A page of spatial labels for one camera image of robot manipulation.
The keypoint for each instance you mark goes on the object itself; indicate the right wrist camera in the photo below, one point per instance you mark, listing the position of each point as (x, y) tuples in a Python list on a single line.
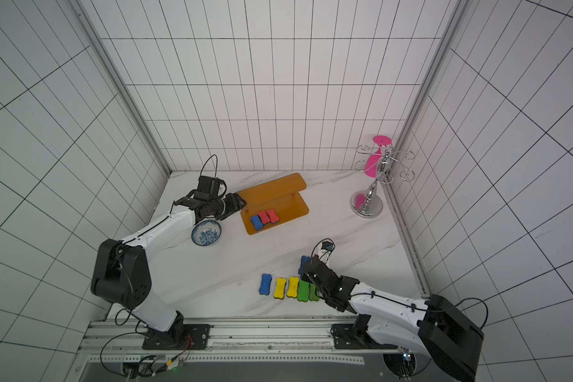
[(327, 247)]

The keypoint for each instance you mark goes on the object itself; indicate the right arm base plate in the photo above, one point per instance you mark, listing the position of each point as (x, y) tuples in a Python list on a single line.
[(347, 337)]

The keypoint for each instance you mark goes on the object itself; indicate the blue floral plate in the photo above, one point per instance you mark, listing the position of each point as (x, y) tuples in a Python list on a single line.
[(206, 233)]

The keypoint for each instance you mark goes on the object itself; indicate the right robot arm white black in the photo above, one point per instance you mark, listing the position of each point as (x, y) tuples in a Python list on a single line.
[(434, 327)]

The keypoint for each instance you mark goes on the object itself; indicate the red eraser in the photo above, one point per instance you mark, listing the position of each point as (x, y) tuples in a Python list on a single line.
[(273, 216), (264, 217)]

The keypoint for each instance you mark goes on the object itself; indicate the blue eraser top shelf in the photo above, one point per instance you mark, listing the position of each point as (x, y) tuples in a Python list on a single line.
[(265, 284)]

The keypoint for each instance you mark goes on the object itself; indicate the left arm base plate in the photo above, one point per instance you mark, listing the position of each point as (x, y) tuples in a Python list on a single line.
[(181, 337)]

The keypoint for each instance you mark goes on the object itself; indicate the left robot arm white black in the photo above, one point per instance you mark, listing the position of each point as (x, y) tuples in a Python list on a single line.
[(122, 274)]

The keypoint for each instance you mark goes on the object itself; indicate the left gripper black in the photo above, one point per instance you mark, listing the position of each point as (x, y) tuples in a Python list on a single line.
[(235, 204)]

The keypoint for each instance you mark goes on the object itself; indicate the two-tier wooden shelf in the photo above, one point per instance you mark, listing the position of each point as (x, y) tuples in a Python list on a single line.
[(282, 195)]

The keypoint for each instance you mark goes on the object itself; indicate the yellow eraser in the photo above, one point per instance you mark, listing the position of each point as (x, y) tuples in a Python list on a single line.
[(280, 288), (293, 287)]

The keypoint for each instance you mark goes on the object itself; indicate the pink wine glass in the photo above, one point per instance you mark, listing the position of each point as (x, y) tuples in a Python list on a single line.
[(382, 142)]

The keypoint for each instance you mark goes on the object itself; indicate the aluminium mounting rail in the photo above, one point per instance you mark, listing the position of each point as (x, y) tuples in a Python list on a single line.
[(230, 339)]

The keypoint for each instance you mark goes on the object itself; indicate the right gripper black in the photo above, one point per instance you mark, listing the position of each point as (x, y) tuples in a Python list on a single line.
[(313, 268)]

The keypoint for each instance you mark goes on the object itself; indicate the green eraser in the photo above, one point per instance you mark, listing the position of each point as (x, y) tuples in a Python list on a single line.
[(313, 294), (303, 294)]

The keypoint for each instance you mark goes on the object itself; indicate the chrome glass holder stand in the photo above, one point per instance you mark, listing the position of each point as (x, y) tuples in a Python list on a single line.
[(367, 203)]

